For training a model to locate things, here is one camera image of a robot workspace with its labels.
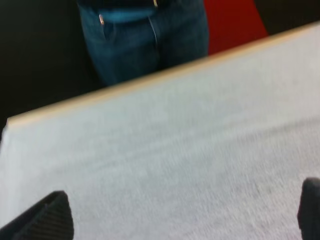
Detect person's legs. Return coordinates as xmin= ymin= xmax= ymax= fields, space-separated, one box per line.
xmin=76 ymin=0 xmax=210 ymax=87

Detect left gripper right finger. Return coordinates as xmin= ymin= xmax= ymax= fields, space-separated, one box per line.
xmin=296 ymin=177 xmax=320 ymax=240

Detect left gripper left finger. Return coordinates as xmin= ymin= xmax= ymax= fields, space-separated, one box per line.
xmin=0 ymin=190 xmax=75 ymax=240

